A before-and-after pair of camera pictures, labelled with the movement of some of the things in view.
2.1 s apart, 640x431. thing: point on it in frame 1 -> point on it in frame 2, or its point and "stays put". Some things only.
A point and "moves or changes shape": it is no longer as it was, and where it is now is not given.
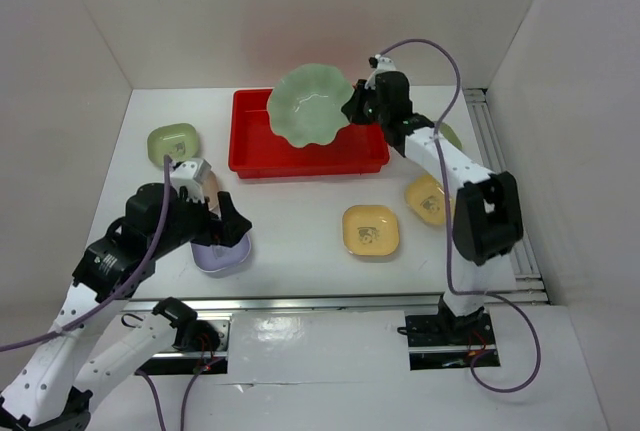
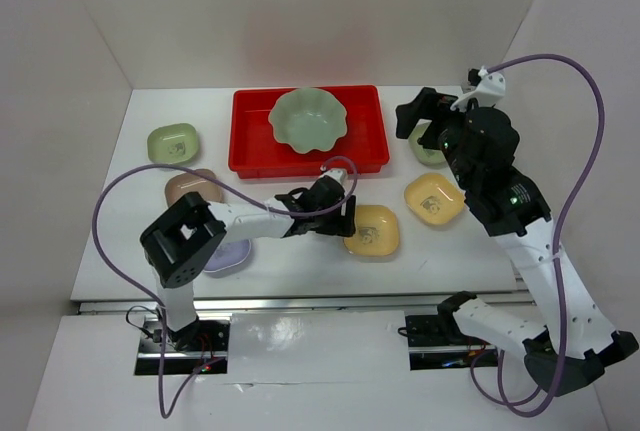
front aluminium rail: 329,304 stays put
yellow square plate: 370,230 stays put
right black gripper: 352,107 -> 428,105
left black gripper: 231,226 -> 341,225
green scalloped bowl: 305,105 moves or changes shape
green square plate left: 178,140 stays put
